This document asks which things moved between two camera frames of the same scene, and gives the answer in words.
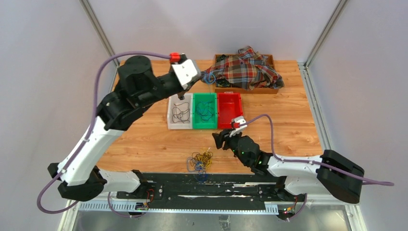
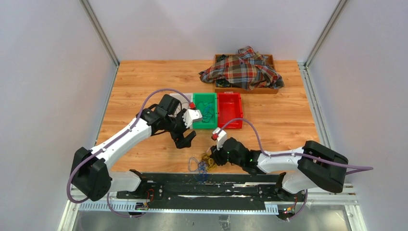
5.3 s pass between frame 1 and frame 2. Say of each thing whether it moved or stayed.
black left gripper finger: moved
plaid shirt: stayed
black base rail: stayed
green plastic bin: stayed
